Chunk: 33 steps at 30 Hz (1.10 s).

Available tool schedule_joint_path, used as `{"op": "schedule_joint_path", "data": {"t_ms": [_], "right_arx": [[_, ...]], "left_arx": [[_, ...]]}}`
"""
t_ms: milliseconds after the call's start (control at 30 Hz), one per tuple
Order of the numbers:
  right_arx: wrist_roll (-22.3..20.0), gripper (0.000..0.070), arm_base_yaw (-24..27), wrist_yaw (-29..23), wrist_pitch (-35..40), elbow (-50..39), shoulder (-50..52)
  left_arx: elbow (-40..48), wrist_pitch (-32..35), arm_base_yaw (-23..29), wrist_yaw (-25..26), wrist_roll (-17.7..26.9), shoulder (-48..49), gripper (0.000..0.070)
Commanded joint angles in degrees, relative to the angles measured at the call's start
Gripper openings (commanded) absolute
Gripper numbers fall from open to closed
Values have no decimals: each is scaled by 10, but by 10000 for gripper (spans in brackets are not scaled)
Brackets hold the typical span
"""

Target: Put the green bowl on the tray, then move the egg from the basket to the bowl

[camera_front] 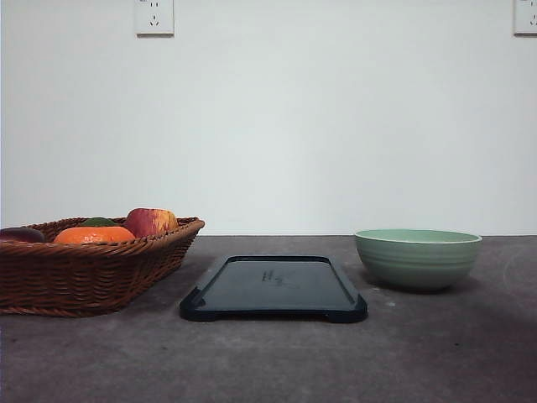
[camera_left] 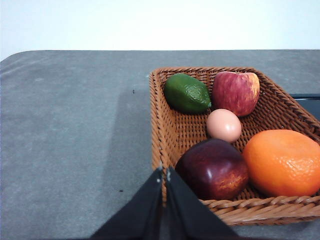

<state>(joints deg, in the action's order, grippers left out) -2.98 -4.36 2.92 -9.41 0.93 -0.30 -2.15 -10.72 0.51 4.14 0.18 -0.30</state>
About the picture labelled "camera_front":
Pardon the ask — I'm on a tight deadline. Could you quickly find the green ceramic bowl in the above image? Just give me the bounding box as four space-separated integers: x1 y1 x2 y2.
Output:
355 228 482 290

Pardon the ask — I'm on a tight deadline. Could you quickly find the brown wicker basket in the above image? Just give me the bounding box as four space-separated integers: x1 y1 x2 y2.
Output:
0 217 205 317

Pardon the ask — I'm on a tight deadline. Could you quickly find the dark green fruit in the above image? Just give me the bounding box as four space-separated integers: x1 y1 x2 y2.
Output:
79 217 118 227

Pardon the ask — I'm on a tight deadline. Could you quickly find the black rectangular tray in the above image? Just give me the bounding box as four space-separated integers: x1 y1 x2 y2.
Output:
180 255 368 323

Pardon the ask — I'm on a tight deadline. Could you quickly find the red yellow apple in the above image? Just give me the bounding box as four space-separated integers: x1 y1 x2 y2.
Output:
124 208 178 237

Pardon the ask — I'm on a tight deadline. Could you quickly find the white wall socket left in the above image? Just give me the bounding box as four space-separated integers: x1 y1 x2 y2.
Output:
134 0 175 39

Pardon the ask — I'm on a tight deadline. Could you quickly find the dark purple fruit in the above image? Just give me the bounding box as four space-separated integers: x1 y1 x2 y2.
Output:
0 228 44 243

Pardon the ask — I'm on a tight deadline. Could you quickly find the white wall socket right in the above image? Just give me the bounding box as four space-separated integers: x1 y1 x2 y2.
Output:
513 0 537 38

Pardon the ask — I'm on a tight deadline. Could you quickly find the orange tangerine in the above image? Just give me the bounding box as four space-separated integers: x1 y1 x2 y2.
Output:
53 226 136 244

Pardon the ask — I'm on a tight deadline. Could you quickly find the white wall socket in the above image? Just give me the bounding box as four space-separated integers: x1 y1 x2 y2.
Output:
134 0 175 39
513 0 537 38

